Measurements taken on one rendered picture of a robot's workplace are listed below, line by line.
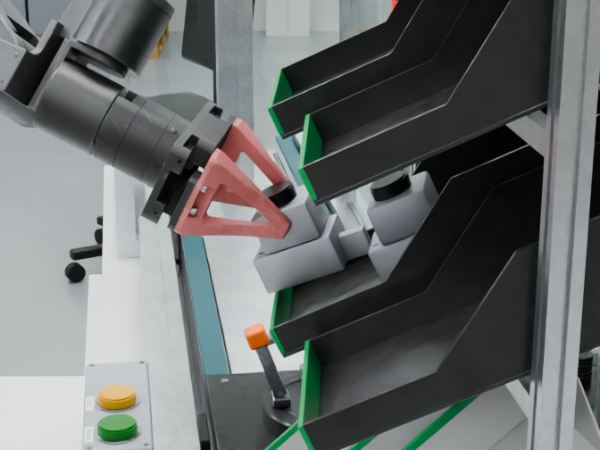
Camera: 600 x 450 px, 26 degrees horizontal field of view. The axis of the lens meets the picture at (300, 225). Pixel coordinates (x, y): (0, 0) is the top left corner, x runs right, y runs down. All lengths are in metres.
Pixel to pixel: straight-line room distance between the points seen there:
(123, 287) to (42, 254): 2.78
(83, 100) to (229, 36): 1.32
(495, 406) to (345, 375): 0.11
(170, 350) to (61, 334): 2.54
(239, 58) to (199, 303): 0.70
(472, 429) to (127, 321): 1.00
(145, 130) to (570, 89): 0.37
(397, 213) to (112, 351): 0.89
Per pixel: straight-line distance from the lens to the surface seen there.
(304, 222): 0.95
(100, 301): 1.94
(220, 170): 0.92
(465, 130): 0.72
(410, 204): 0.93
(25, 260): 4.71
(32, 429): 1.58
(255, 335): 1.27
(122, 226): 2.09
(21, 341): 4.03
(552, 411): 0.75
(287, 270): 0.96
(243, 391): 1.38
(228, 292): 1.80
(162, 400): 1.39
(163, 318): 1.62
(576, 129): 0.70
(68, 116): 0.96
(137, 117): 0.95
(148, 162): 0.95
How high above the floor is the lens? 1.57
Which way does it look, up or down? 18 degrees down
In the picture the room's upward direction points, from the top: straight up
